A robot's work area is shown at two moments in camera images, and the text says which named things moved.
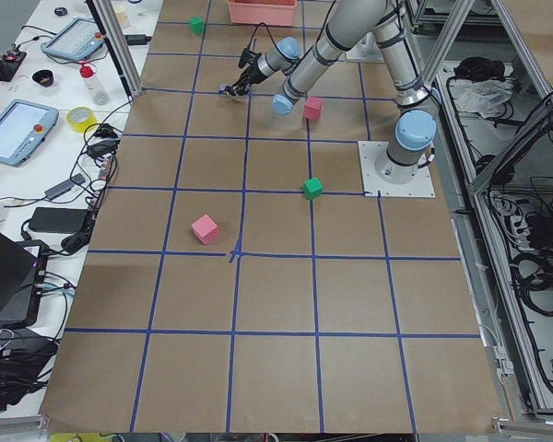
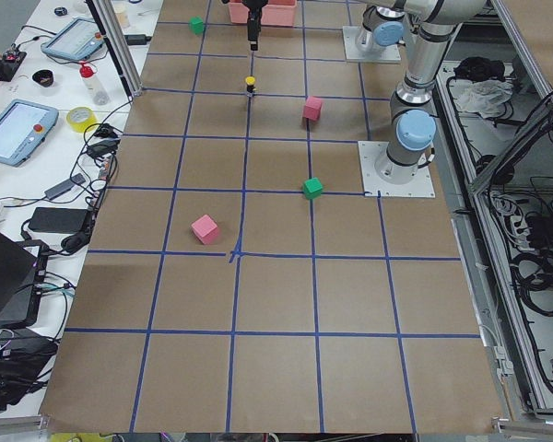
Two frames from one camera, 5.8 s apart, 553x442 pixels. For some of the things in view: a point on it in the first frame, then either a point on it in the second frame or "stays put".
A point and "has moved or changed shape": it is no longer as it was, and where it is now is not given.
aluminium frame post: x=105 y=16 stays put
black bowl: x=43 y=77 stays put
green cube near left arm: x=312 y=189 stays put
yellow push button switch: x=223 y=88 has moved or changed shape
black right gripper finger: x=241 y=88 to x=253 y=29
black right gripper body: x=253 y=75 to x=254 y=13
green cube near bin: x=195 y=24 stays put
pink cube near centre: x=312 y=108 stays put
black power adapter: x=58 y=220 stays put
